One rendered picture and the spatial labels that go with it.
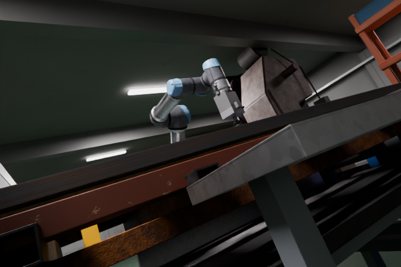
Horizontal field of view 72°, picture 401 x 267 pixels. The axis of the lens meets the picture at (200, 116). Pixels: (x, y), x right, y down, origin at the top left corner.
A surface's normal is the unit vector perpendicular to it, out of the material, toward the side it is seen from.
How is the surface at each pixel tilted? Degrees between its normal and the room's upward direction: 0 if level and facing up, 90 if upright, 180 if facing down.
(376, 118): 90
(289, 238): 90
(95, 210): 90
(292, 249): 90
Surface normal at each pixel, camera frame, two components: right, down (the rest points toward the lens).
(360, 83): -0.78, 0.12
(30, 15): 0.51, -0.45
